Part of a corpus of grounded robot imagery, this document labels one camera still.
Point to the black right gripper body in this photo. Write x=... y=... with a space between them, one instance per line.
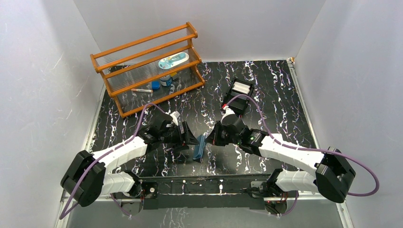
x=221 y=137

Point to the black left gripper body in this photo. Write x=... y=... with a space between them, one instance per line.
x=183 y=135

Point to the blue card holder wallet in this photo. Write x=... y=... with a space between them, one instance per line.
x=199 y=149

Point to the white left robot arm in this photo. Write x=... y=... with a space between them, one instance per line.
x=90 y=174

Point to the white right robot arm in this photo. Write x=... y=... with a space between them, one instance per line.
x=329 y=174

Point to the black card tray box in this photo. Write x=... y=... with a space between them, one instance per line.
x=238 y=87

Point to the white orange marker pen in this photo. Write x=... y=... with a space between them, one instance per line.
x=142 y=90

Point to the blue small box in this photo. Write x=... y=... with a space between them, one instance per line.
x=155 y=85

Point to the small blue lidded jar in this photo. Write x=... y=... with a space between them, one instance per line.
x=166 y=80

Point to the orange wooden shelf rack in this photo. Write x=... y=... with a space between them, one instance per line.
x=135 y=65

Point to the white blue packaged item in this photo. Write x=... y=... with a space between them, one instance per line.
x=173 y=60

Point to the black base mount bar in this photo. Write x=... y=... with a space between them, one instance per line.
x=219 y=191

